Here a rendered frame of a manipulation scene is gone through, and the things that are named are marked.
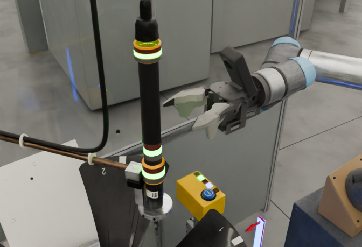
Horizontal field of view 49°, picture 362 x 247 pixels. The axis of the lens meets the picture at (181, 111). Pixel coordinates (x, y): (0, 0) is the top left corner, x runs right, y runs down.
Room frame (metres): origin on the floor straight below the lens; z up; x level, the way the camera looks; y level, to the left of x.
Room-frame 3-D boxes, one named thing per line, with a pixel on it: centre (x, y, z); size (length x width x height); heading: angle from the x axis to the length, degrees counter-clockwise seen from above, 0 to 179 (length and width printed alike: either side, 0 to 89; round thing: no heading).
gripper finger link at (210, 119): (0.60, -0.06, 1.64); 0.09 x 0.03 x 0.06; 147
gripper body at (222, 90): (0.69, -0.11, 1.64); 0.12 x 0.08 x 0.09; 125
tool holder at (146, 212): (0.57, 0.06, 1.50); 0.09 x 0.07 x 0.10; 71
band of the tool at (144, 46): (0.57, 0.05, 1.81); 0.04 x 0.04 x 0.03
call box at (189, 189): (1.02, -0.07, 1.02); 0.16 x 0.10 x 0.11; 36
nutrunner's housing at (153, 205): (0.57, 0.05, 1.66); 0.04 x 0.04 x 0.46
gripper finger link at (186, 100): (0.67, -0.01, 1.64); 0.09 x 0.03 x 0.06; 104
